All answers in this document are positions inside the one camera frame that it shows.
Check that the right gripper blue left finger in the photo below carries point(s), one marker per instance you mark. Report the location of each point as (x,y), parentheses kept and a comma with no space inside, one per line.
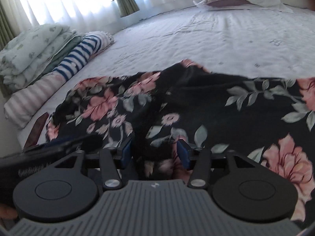
(112,159)

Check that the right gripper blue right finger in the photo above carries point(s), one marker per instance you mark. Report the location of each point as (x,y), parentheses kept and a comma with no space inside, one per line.
(196,160)

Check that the black floral pants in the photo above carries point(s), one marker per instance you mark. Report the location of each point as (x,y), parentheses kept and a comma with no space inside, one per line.
(270,120)

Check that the pink striped folded blanket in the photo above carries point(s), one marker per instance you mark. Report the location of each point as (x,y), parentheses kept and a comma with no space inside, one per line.
(23,104)

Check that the blue white striped blanket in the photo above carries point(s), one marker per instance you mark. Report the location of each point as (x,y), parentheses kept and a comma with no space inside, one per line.
(90,45)

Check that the green floral folded quilt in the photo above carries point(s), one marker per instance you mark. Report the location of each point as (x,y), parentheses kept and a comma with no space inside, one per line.
(28,56)

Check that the grey patterned bed sheet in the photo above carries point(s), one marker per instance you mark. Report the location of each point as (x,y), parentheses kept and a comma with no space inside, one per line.
(252,43)

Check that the white sheer curtain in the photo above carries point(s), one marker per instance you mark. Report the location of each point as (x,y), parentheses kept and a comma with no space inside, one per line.
(82,15)

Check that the white purple pillow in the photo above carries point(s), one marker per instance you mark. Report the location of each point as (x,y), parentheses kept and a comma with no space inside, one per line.
(216,5)

